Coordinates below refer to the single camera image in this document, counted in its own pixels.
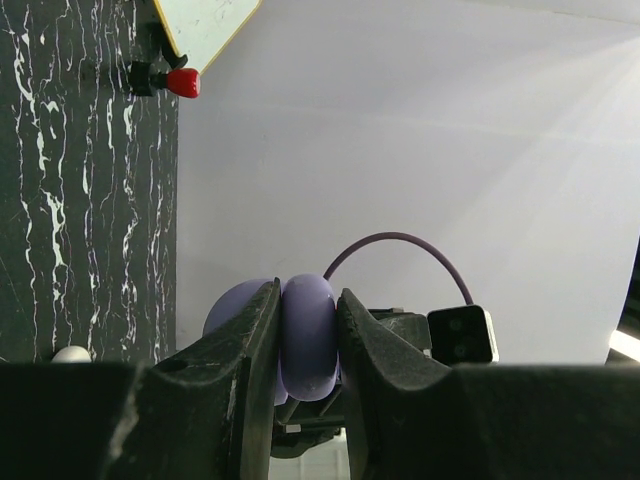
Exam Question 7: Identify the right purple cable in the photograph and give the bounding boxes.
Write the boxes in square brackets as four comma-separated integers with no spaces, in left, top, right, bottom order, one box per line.
[322,230,476,306]

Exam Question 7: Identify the whiteboard with yellow frame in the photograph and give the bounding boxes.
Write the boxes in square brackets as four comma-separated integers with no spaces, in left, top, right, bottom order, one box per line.
[144,0,262,73]

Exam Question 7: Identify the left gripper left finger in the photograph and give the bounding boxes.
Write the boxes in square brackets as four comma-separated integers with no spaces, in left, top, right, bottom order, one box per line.
[1,280,281,479]

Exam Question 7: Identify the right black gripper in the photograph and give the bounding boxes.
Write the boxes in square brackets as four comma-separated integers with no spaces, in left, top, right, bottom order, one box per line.
[270,308,432,458]

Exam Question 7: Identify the red emergency stop button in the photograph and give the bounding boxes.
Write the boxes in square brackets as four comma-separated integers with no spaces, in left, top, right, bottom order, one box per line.
[129,61,201,99]

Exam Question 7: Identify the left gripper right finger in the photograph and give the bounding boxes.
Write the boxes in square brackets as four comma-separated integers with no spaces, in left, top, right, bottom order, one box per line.
[337,290,639,479]

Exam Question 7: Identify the purple earbud charging case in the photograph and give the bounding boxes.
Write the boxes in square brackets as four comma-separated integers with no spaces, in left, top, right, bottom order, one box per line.
[202,272,342,406]

